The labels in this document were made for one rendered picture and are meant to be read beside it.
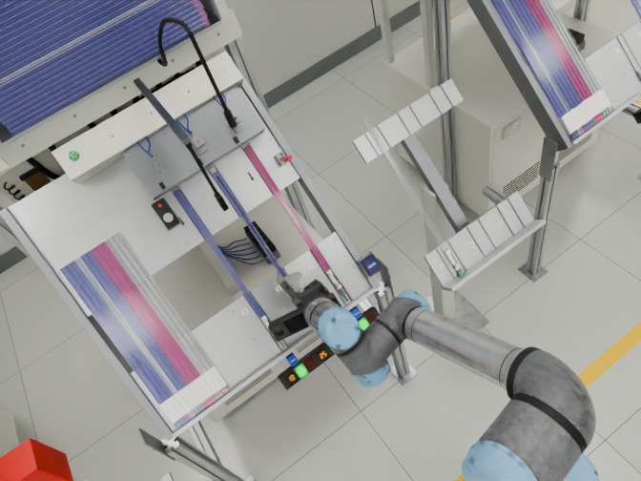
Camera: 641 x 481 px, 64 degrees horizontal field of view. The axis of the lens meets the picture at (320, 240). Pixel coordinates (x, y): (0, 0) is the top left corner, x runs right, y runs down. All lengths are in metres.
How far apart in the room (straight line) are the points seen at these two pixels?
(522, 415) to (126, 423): 1.91
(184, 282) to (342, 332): 0.93
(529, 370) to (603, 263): 1.58
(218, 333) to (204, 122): 0.55
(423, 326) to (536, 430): 0.32
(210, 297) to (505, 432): 1.16
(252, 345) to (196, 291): 0.43
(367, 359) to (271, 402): 1.18
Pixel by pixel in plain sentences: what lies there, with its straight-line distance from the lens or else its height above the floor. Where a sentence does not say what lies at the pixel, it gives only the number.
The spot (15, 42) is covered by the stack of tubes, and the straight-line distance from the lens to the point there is 1.24.
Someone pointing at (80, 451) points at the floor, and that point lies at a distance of 2.54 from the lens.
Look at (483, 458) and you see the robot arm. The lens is 0.80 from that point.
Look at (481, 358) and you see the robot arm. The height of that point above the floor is 1.10.
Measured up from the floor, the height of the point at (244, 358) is 0.75.
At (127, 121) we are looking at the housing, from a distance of 1.35.
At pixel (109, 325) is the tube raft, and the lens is 1.41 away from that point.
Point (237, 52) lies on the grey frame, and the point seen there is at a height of 1.26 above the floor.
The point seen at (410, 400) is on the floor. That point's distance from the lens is 2.08.
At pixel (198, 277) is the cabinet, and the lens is 1.81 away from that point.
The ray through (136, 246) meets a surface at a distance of 1.40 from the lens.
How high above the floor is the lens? 1.96
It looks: 51 degrees down
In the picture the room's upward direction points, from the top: 21 degrees counter-clockwise
